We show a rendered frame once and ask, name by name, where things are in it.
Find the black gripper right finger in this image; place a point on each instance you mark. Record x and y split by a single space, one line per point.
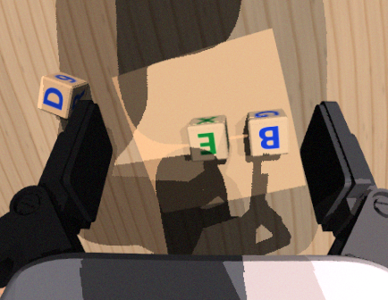
344 199

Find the brown letter block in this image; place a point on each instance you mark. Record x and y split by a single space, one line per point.
268 132
59 93
208 138

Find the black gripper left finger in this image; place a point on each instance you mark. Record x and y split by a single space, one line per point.
45 219

